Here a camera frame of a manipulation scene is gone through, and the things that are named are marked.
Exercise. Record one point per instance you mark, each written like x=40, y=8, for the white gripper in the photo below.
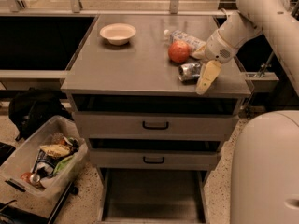
x=217, y=49

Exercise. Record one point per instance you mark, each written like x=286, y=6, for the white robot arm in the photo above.
x=265, y=167

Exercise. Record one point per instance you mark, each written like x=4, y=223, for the grey drawer cabinet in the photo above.
x=138, y=77

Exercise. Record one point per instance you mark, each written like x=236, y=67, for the top grey drawer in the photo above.
x=154, y=127

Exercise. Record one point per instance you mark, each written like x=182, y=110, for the grey drawer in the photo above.
x=154, y=127
x=153, y=159

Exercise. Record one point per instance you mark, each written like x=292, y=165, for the middle grey drawer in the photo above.
x=153, y=159

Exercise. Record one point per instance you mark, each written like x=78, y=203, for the bottom open drawer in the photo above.
x=132, y=196

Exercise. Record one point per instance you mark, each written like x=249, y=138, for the red can in bin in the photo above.
x=30, y=178

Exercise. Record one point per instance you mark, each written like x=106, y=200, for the plastic water bottle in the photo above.
x=177, y=35

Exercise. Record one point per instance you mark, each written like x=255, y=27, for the red apple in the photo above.
x=178, y=51

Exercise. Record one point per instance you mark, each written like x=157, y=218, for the white ceramic bowl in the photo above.
x=118, y=33

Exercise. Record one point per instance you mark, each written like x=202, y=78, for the green snack bag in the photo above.
x=62, y=164

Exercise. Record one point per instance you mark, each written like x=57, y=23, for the yellow chip bag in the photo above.
x=56, y=150

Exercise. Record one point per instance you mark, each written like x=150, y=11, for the black backpack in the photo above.
x=31, y=109

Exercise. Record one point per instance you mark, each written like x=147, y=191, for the clear plastic bin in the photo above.
x=30, y=198

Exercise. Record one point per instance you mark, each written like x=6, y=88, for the metal clamp bracket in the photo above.
x=264, y=66

